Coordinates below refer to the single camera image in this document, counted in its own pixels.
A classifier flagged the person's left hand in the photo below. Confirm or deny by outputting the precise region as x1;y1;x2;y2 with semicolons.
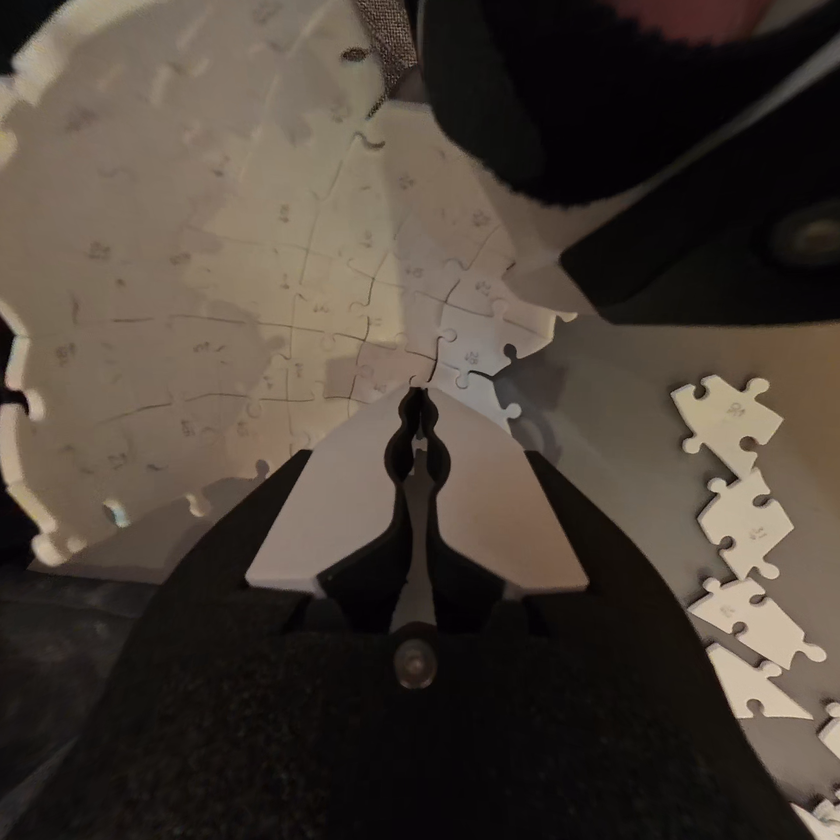
610;0;772;42

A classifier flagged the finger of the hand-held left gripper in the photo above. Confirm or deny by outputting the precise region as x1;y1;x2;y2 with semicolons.
508;259;580;322

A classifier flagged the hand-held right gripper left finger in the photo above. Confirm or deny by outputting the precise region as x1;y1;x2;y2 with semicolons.
246;387;421;632

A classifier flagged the partly built puzzle ball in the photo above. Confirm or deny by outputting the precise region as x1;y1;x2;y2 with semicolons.
0;0;578;568

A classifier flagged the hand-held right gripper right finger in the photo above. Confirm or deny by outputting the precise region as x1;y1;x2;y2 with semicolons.
420;387;590;634

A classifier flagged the row of white puzzle pieces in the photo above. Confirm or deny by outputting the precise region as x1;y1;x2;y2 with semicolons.
669;374;840;840

